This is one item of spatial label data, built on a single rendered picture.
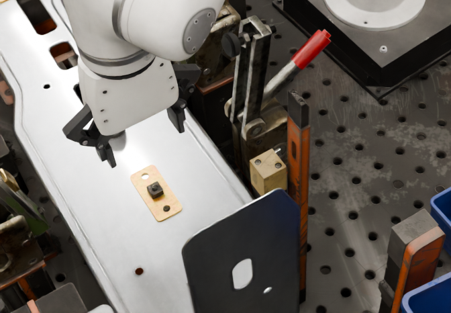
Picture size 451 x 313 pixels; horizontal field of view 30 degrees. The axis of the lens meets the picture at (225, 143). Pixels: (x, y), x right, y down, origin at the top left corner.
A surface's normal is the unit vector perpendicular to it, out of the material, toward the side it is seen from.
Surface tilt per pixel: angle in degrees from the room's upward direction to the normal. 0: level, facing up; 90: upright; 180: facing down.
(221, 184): 0
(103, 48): 91
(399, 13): 2
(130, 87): 91
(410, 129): 0
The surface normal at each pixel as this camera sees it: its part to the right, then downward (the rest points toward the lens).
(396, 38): -0.05, -0.56
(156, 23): -0.36, 0.28
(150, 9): -0.40, 0.03
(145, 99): 0.53, 0.69
